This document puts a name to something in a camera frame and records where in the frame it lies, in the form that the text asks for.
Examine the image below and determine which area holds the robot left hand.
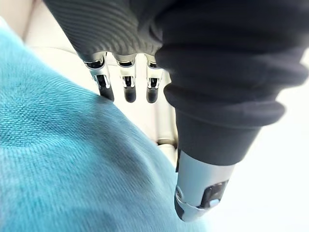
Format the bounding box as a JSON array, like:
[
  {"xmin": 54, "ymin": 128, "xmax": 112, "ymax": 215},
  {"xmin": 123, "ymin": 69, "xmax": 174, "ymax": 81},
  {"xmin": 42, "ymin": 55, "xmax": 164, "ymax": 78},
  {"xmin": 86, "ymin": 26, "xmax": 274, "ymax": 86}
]
[{"xmin": 42, "ymin": 0, "xmax": 309, "ymax": 222}]

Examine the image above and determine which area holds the teal fabric cushion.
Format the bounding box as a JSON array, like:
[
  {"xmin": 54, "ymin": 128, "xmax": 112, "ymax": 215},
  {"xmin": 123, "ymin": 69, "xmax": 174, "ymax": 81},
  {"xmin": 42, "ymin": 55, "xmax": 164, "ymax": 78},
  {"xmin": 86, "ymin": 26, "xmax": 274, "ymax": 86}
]
[{"xmin": 0, "ymin": 15, "xmax": 213, "ymax": 232}]

